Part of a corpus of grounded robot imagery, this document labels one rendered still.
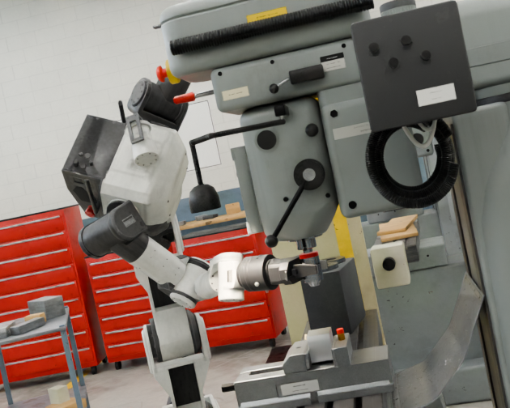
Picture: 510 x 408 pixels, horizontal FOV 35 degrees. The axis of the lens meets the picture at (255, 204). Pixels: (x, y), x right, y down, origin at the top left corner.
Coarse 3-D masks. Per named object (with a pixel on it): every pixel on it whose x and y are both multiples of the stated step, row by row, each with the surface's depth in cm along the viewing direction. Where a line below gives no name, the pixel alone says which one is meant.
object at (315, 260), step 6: (306, 258) 192; (312, 258) 192; (318, 258) 193; (306, 264) 192; (312, 264) 192; (318, 264) 192; (318, 270) 192; (306, 276) 192; (312, 276) 192; (318, 276) 192; (306, 282) 193; (312, 282) 192
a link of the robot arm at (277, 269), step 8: (256, 256) 201; (264, 256) 199; (272, 256) 201; (296, 256) 199; (256, 264) 198; (264, 264) 197; (272, 264) 195; (280, 264) 192; (288, 264) 191; (296, 264) 195; (248, 272) 198; (256, 272) 197; (264, 272) 197; (272, 272) 194; (280, 272) 191; (288, 272) 191; (256, 280) 197; (264, 280) 196; (272, 280) 195; (280, 280) 194; (288, 280) 191; (296, 280) 194; (256, 288) 199; (264, 288) 198; (272, 288) 199
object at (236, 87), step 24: (312, 48) 178; (336, 48) 177; (216, 72) 181; (240, 72) 180; (264, 72) 180; (336, 72) 178; (216, 96) 182; (240, 96) 181; (264, 96) 180; (288, 96) 180; (312, 96) 193
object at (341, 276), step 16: (336, 272) 231; (352, 272) 245; (304, 288) 234; (320, 288) 233; (336, 288) 231; (352, 288) 242; (320, 304) 233; (336, 304) 232; (352, 304) 238; (320, 320) 234; (336, 320) 232; (352, 320) 235
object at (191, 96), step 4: (192, 92) 204; (200, 92) 204; (204, 92) 204; (208, 92) 203; (212, 92) 203; (176, 96) 204; (180, 96) 204; (184, 96) 204; (188, 96) 204; (192, 96) 203; (196, 96) 204; (200, 96) 204; (176, 100) 204; (180, 100) 204; (184, 100) 204; (188, 100) 204; (192, 100) 204
